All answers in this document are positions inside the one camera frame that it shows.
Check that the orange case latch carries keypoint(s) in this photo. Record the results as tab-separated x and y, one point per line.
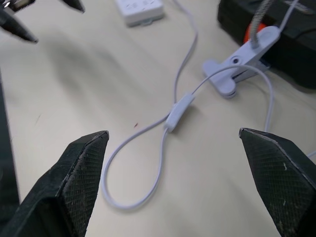
248	34

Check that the white clip desk lamp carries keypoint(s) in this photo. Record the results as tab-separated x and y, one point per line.
237	66

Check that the white power strip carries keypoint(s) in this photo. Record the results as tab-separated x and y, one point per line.
140	11

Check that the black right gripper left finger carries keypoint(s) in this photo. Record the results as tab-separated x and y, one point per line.
49	202

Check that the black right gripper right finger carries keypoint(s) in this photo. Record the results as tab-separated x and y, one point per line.
284	187

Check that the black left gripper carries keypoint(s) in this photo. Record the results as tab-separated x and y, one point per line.
3	5

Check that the black plastic case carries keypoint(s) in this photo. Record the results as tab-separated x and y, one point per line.
293	49

